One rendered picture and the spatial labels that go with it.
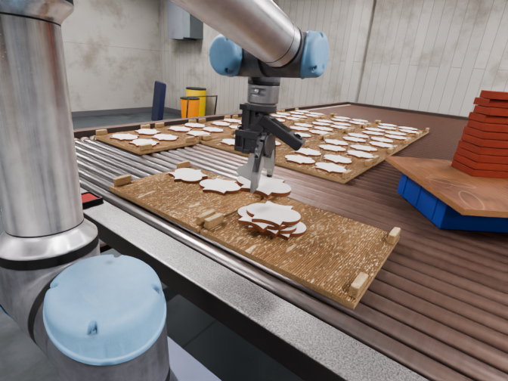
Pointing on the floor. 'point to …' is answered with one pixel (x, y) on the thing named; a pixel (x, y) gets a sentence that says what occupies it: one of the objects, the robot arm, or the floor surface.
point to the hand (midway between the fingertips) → (263, 184)
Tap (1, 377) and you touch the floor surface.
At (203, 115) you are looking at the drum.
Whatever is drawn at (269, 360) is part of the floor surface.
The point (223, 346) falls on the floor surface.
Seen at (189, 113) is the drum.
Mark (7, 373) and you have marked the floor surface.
